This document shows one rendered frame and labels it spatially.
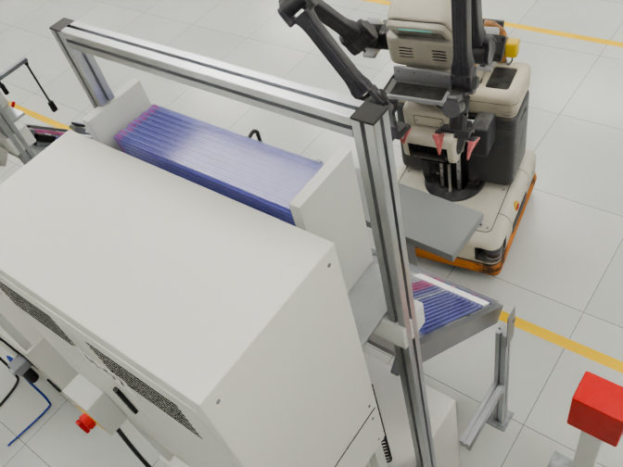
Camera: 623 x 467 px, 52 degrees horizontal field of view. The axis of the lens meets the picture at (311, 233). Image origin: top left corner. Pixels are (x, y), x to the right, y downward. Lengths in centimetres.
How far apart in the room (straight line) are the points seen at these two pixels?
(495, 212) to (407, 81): 83
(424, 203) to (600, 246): 100
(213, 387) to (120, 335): 19
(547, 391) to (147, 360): 206
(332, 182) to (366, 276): 30
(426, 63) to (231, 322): 163
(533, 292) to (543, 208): 52
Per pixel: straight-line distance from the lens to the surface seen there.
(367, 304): 132
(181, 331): 96
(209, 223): 109
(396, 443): 201
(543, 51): 441
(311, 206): 110
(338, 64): 202
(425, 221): 250
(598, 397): 191
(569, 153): 367
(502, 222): 293
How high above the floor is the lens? 246
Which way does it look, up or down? 47 degrees down
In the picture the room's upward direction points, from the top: 17 degrees counter-clockwise
